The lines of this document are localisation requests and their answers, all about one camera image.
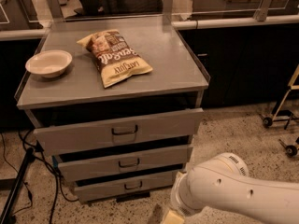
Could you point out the grey top drawer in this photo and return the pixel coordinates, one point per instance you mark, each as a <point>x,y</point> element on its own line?
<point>72,138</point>

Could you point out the sea salt chips bag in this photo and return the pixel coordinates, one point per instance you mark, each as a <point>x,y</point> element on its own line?
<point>115,59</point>

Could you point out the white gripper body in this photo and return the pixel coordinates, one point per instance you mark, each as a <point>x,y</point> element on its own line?
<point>179,200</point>

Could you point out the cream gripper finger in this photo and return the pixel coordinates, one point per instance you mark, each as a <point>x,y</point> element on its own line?
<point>172,217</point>

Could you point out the white bowl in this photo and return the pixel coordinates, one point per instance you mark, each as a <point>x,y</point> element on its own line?
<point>49,64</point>

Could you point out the grey drawer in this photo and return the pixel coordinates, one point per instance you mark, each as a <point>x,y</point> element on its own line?
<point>125,163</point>
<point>72,138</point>
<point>126,186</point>

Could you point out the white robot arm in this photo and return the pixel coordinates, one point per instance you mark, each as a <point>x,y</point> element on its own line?
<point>223,183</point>

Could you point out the grey metal drawer cabinet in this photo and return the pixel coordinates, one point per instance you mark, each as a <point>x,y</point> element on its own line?
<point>177,82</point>

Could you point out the black tripod leg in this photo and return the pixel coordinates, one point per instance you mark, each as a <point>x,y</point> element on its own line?
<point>15,186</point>

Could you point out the white horizontal rail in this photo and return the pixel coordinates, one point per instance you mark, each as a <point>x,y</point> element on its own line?
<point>238,22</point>

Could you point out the grey background counter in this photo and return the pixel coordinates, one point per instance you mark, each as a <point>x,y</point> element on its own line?
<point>226,9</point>

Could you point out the wheeled cart frame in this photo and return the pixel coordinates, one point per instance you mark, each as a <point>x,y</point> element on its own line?
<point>278,114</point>

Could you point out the grey bottom drawer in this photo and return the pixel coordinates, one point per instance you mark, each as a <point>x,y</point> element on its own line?
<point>126,186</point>

